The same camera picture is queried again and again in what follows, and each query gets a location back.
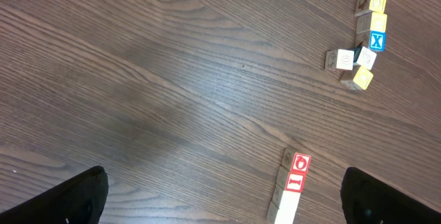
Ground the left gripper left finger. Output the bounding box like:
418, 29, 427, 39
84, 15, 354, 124
1, 165, 109, 224

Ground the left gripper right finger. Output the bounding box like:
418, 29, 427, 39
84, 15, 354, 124
340, 167, 440, 224

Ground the red I wooden block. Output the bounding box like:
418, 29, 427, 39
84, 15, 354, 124
276, 166, 306, 193

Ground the white ladybug wooden block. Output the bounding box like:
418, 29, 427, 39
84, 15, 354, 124
271, 184, 300, 211

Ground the white picture block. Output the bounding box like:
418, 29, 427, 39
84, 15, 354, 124
353, 46, 377, 70
267, 202, 296, 224

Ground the white block blue D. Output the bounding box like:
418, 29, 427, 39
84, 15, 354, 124
281, 147, 312, 174

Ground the yellow block middle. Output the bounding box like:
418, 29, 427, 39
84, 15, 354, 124
340, 65, 373, 90

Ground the white block red side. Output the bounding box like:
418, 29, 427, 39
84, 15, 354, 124
325, 49, 354, 70

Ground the blue X wooden block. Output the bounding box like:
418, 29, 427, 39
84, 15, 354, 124
355, 30, 387, 52

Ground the yellow wooden block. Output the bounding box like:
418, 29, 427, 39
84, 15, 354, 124
356, 12, 387, 34
354, 0, 387, 17

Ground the yellow top wooden block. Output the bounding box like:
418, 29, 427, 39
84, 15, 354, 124
354, 0, 387, 17

